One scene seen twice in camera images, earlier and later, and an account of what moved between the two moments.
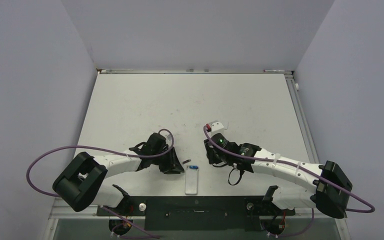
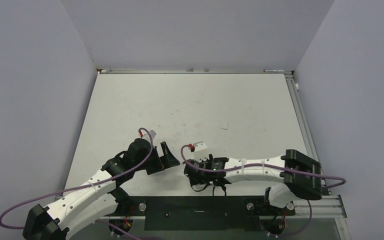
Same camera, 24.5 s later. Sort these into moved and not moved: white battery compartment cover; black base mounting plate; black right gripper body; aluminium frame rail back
Moved: black right gripper body
Not moved: black base mounting plate; aluminium frame rail back; white battery compartment cover
